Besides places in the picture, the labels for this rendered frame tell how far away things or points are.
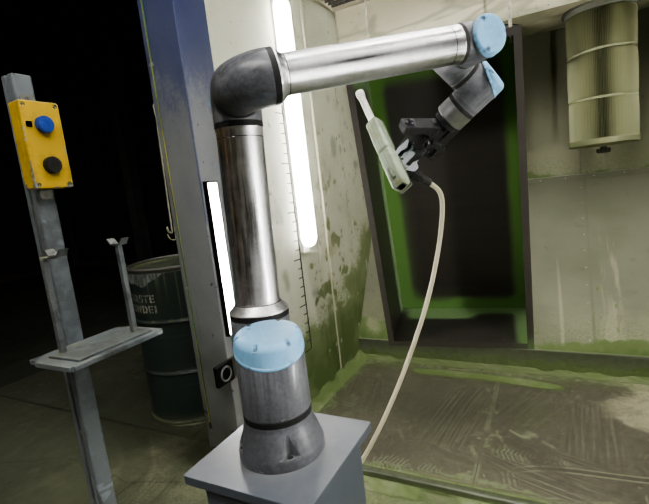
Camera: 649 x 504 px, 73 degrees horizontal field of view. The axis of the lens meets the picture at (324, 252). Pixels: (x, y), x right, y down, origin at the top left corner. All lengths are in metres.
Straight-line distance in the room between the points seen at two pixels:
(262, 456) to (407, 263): 1.46
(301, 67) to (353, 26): 2.15
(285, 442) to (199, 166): 1.14
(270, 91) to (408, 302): 1.61
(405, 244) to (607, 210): 1.35
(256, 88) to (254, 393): 0.61
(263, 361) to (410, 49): 0.73
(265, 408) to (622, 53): 2.49
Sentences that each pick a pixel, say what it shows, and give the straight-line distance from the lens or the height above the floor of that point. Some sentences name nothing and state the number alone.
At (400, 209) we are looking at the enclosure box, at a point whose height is 1.05.
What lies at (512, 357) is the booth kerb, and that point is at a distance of 2.82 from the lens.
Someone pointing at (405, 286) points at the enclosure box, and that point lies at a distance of 2.29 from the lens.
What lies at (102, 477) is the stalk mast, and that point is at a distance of 1.87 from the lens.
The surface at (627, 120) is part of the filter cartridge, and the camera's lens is 2.83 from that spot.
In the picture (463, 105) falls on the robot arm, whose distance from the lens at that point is 1.30.
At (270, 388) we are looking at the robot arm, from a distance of 0.93.
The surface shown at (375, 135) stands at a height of 1.34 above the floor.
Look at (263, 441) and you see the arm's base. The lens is 0.98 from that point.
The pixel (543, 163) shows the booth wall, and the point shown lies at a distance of 3.18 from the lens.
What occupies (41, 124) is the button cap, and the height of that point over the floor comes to 1.48.
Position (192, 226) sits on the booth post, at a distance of 1.83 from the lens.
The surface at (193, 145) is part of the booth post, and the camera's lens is 1.79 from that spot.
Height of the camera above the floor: 1.20
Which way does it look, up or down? 8 degrees down
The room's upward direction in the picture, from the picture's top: 7 degrees counter-clockwise
